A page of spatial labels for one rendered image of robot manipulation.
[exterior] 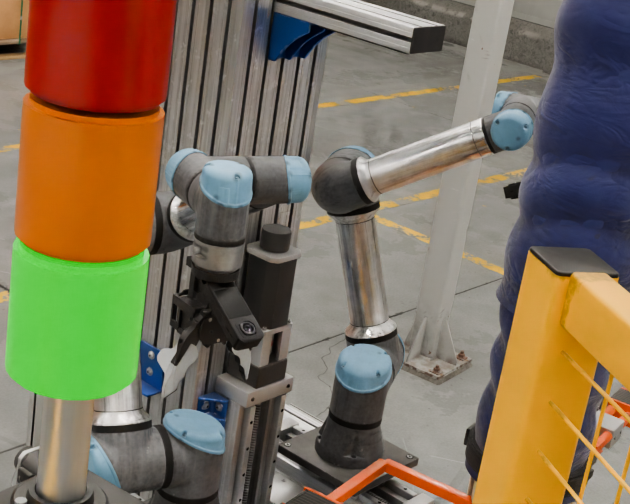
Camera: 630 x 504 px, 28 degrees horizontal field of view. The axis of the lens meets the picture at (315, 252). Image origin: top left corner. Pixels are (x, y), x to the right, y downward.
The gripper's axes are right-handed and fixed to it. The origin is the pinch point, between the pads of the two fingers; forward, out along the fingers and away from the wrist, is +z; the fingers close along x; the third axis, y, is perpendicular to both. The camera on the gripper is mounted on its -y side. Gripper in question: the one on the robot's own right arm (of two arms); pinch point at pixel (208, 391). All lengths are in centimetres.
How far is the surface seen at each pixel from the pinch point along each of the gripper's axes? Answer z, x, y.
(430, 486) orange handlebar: 31, -54, -1
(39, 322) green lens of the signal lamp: -69, 84, -99
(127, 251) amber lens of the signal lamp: -72, 81, -100
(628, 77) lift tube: -53, -56, -21
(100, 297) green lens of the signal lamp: -71, 82, -100
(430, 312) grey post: 124, -281, 212
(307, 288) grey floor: 150, -284, 300
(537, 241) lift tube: -24, -52, -14
